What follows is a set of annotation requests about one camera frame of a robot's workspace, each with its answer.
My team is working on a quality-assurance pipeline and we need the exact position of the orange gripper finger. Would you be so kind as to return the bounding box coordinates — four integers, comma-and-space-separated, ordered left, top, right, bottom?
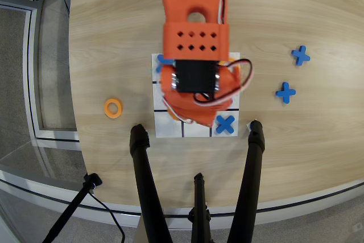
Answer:
170, 102, 197, 126
193, 106, 216, 129

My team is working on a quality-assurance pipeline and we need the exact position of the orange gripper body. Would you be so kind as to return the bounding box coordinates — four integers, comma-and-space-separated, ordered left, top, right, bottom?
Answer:
160, 59, 242, 113

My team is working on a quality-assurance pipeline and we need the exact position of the blue foam X piece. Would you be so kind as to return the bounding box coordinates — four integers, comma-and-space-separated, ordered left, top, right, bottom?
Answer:
155, 54, 175, 73
215, 114, 236, 135
291, 45, 311, 67
275, 81, 297, 105

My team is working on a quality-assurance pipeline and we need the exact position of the white tic-tac-toe board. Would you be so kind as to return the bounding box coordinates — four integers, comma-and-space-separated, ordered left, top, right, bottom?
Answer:
151, 52, 241, 138

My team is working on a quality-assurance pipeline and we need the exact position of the short black tripod leg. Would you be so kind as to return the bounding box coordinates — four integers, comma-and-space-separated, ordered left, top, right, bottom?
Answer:
187, 172, 213, 243

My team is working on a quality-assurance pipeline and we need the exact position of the thin black stand pole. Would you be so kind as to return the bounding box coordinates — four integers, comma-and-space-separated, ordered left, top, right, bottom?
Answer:
42, 173, 103, 243

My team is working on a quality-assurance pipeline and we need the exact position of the grey metal floor frame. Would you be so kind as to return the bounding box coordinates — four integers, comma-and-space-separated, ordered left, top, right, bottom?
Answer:
0, 0, 80, 144

